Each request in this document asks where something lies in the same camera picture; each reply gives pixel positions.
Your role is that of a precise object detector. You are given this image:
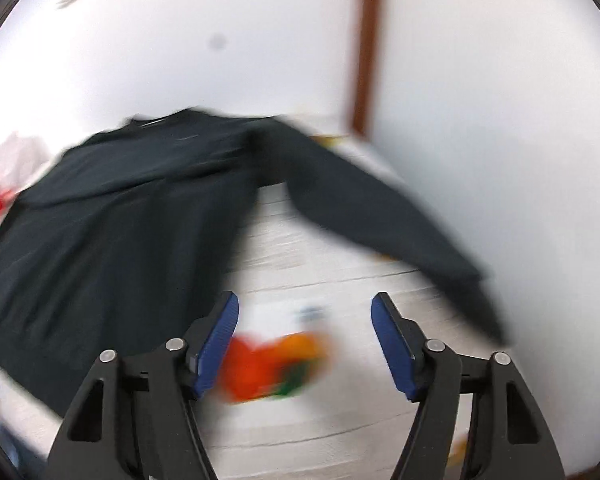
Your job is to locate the black sweatshirt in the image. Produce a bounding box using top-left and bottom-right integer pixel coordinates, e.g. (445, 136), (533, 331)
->
(0, 110), (507, 414)

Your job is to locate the fruit print table cover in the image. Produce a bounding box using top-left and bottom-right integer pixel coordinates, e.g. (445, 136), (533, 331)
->
(0, 129), (481, 480)

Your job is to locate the white plastic bag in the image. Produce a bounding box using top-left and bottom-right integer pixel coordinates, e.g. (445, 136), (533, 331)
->
(0, 136), (50, 195)

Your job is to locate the brown wooden door frame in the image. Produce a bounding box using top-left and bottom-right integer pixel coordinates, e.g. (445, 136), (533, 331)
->
(350, 0), (382, 138)

